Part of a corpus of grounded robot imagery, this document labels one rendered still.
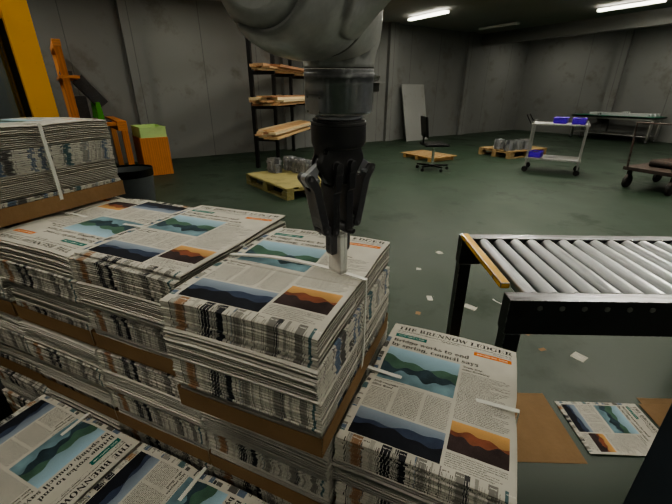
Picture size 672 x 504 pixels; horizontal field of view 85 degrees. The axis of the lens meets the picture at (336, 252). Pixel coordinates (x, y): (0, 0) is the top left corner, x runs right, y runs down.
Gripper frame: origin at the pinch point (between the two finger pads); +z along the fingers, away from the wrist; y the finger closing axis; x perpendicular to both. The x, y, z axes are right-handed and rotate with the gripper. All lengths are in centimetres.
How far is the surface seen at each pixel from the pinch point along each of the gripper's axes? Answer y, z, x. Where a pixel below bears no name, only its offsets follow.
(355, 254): -11.2, 7.3, -7.7
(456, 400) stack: -15.3, 29.8, 16.8
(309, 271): -0.2, 7.4, -8.2
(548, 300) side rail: -72, 35, 11
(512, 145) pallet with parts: -798, 127, -347
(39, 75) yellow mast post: 22, -23, -144
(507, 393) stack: -24.5, 29.9, 22.1
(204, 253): 12.1, 6.9, -26.7
